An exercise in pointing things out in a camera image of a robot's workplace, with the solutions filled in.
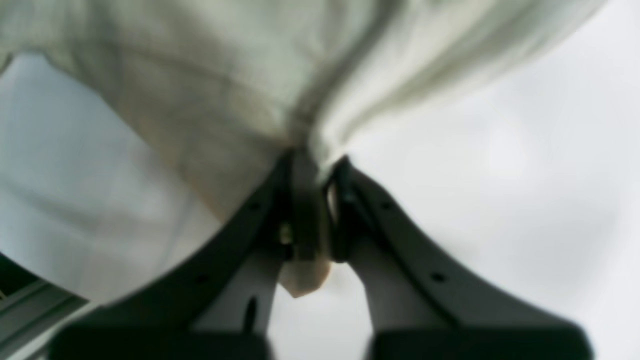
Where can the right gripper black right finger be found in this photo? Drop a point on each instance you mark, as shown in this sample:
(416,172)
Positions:
(423,303)

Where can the beige grey t-shirt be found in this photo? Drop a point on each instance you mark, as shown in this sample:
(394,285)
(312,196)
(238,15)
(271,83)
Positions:
(131,129)

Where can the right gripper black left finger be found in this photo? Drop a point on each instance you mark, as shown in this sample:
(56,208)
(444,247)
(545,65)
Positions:
(216,304)

